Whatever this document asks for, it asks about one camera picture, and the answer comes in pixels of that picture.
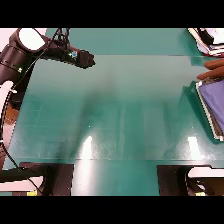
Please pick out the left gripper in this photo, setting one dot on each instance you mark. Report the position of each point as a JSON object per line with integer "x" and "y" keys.
{"x": 85, "y": 59}

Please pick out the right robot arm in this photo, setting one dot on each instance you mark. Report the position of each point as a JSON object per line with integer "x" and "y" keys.
{"x": 205, "y": 178}

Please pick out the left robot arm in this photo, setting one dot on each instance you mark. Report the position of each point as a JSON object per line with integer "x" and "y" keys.
{"x": 15, "y": 60}

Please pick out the brown garment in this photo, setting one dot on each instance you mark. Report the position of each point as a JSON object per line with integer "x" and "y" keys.
{"x": 213, "y": 71}

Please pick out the blue garment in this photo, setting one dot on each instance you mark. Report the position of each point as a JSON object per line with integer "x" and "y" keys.
{"x": 215, "y": 100}

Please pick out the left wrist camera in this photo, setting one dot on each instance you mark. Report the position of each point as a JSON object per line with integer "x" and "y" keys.
{"x": 62, "y": 37}

